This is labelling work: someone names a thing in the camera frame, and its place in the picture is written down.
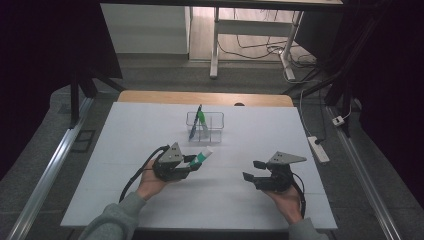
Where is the clear plastic pen organizer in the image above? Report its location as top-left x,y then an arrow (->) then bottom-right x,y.
185,111 -> 225,145

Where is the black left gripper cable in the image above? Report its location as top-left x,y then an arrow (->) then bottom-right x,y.
118,144 -> 171,204

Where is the person's left hand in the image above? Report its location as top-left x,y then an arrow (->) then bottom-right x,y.
136,159 -> 175,202

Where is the black metal stand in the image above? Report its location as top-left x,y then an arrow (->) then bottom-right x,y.
281,0 -> 393,138
67,64 -> 127,130

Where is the black floor plate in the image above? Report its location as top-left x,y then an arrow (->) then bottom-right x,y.
70,129 -> 97,154

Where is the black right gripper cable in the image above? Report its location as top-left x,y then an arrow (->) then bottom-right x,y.
290,172 -> 308,220

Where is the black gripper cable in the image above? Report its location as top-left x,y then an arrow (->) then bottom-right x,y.
118,144 -> 171,204
290,172 -> 308,220

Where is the person's right hand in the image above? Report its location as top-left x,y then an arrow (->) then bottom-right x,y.
265,184 -> 305,226

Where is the dark curtain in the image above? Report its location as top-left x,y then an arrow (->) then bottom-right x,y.
0,0 -> 124,183
346,0 -> 424,209

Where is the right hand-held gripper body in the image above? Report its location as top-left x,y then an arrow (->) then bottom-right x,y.
252,151 -> 308,194

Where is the blue pen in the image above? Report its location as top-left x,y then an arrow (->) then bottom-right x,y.
188,103 -> 204,141

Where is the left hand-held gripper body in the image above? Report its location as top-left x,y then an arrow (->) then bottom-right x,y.
152,142 -> 198,183

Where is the wooden table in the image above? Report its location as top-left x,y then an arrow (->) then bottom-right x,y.
116,89 -> 295,108

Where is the white power strip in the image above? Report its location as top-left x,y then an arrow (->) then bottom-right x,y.
306,135 -> 331,164

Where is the green highlighter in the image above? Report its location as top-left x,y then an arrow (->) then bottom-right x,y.
196,109 -> 210,138

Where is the black plug with cable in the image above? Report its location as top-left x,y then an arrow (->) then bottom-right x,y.
313,87 -> 327,146

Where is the white panel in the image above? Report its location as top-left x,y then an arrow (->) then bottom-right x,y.
100,3 -> 193,55

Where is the white desk frame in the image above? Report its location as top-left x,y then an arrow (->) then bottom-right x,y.
209,6 -> 305,82

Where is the white power strip cable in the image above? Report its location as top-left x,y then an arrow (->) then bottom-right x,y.
298,87 -> 314,138

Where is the aluminium rail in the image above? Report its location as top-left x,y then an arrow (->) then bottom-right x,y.
325,105 -> 405,240
5,96 -> 95,240

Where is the tangle of floor cables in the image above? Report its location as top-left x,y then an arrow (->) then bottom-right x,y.
218,9 -> 318,69

